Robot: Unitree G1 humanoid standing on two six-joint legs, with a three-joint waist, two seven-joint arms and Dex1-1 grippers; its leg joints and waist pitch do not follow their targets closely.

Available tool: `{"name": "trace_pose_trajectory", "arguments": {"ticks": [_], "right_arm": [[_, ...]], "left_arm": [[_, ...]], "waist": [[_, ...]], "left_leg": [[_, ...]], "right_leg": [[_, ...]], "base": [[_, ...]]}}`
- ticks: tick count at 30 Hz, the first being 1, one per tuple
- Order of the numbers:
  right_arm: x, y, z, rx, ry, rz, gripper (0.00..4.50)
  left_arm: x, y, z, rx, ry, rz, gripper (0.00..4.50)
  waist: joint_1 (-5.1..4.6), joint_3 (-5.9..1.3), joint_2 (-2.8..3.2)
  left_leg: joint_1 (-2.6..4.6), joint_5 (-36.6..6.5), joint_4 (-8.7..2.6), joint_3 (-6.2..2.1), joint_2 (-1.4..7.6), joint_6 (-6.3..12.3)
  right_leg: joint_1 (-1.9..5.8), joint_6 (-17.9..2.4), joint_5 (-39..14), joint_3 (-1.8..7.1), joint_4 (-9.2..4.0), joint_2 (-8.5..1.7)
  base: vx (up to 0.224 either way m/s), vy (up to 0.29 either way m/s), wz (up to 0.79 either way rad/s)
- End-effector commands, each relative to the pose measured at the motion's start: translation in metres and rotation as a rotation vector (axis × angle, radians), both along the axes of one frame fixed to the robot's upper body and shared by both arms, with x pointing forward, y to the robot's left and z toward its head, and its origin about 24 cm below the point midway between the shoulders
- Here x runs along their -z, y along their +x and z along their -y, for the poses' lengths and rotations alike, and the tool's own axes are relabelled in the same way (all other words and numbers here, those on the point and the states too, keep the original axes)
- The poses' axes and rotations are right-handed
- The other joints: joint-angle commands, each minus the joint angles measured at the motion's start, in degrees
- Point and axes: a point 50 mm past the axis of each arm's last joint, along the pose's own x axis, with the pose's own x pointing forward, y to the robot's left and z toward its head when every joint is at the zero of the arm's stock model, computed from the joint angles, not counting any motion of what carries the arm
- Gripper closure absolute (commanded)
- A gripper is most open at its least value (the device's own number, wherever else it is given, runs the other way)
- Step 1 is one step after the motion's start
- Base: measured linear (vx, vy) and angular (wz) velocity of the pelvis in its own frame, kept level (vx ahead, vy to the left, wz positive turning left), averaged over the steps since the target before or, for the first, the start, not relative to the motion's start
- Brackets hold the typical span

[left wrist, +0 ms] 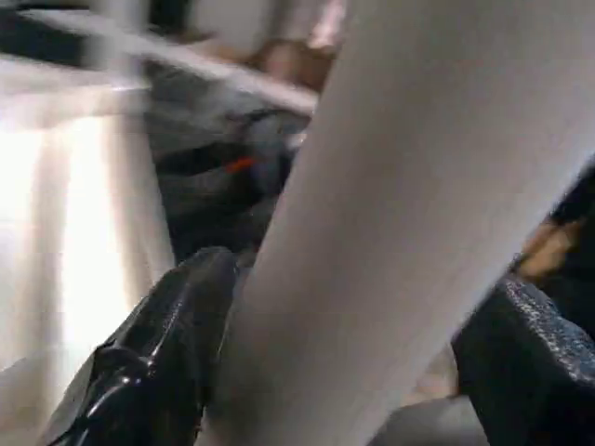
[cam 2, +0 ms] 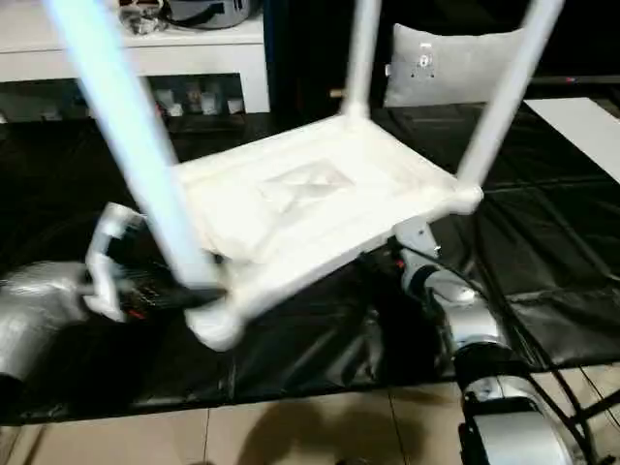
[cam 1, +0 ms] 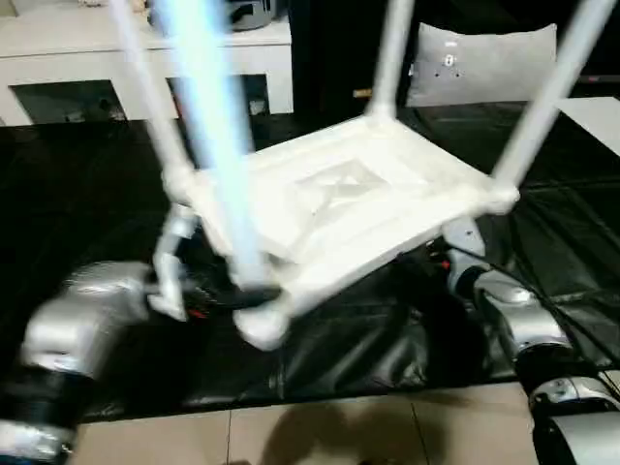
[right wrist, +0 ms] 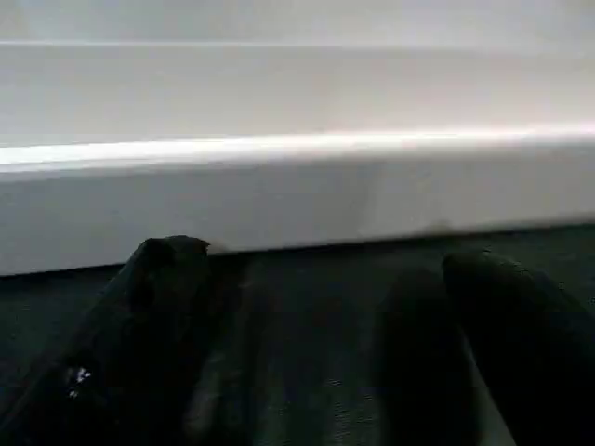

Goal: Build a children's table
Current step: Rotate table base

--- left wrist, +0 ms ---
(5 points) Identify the white plastic table leg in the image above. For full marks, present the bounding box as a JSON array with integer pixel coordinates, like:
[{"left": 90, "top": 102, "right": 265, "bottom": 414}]
[{"left": 199, "top": 0, "right": 595, "bottom": 446}]

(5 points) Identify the white plastic table top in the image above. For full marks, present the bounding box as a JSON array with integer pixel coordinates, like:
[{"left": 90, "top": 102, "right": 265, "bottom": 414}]
[{"left": 0, "top": 8, "right": 322, "bottom": 377}]

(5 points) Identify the black work mat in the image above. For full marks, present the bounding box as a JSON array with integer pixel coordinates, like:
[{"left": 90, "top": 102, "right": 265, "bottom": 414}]
[{"left": 0, "top": 12, "right": 94, "bottom": 69}]

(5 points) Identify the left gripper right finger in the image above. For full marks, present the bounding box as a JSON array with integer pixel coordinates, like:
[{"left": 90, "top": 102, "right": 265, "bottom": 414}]
[{"left": 449, "top": 273, "right": 595, "bottom": 446}]

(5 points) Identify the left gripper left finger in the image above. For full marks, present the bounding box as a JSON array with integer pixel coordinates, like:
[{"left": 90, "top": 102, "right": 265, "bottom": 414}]
[{"left": 41, "top": 245, "right": 239, "bottom": 446}]

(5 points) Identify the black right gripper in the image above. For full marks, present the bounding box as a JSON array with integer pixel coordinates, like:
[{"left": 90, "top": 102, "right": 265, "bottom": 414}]
[{"left": 160, "top": 142, "right": 299, "bottom": 220}]

